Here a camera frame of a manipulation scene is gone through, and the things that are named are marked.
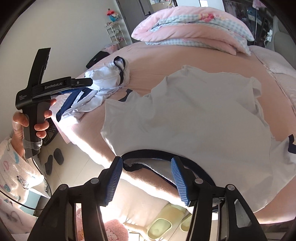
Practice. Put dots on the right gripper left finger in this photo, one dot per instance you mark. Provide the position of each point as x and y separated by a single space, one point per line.
58 219

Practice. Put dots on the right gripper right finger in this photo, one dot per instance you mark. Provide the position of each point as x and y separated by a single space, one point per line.
236 220

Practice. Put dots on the white navy-trimmed pants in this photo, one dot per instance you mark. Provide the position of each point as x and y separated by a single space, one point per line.
107 80

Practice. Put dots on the white navy-trimmed jacket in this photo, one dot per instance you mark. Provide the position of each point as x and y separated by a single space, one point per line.
212 119

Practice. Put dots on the person's left forearm sleeve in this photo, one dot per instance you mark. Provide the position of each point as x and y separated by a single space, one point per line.
18 176

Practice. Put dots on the pink fuzzy slipper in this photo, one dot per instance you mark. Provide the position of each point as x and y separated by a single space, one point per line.
114 229

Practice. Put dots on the left black slipper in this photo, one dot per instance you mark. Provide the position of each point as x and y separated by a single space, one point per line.
49 165

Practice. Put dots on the green slippers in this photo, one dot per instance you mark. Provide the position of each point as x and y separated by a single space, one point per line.
172 223

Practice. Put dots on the black bag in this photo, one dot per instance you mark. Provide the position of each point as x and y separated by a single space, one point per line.
99 56

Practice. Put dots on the red blue plush toy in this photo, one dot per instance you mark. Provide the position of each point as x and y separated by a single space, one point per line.
113 15

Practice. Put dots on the pink bed sheet mattress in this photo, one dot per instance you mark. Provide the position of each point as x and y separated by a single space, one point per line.
149 65

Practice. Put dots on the grey door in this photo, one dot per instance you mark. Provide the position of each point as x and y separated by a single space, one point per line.
134 12

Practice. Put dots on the folded pink checkered quilt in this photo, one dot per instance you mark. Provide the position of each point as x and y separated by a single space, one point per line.
195 27

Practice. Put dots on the grey padded headboard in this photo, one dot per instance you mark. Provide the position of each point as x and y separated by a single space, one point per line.
282 42

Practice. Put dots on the white black wardrobe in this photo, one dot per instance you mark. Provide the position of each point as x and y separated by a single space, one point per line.
254 14

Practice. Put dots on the white wire shelf rack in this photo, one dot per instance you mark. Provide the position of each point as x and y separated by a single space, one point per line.
115 34

